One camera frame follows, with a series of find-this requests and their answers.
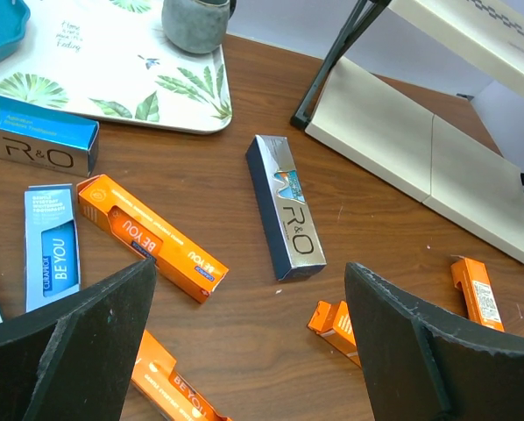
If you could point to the cream three tier shelf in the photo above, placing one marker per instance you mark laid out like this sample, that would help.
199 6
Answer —
372 124

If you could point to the orange curaprox box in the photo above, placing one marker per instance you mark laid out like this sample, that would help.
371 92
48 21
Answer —
117 212
331 321
471 277

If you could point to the light blue Curaprox box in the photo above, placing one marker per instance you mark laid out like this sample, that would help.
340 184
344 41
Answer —
52 261

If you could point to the orange Curaprox box open flap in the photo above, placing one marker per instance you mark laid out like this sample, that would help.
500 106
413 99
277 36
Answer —
155 376

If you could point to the blue silver R&O toothpaste box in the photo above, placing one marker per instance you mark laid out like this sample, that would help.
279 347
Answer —
51 139

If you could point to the teal dotted plate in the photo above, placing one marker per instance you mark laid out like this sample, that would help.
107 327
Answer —
14 15

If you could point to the grey ceramic mug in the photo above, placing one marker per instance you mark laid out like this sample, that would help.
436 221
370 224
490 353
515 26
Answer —
196 27

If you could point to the leaf patterned serving tray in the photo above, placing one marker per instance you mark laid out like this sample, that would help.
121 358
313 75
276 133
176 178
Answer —
111 59

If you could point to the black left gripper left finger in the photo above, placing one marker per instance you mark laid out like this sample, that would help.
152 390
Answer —
72 359

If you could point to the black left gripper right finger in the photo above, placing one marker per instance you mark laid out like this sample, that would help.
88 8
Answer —
422 362

